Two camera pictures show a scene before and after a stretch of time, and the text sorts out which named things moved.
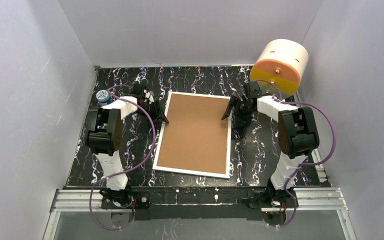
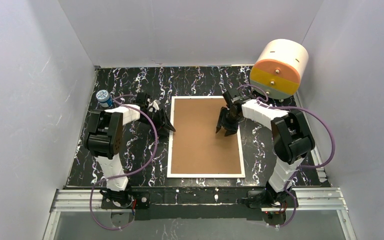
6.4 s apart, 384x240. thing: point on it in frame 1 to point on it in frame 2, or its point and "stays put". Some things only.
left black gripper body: [155, 108] to [160, 118]
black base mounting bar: [210, 203] stays put
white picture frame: [196, 140] to [171, 148]
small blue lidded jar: [103, 96] stays put
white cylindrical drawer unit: [283, 62] stays put
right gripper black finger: [232, 103] to [223, 111]
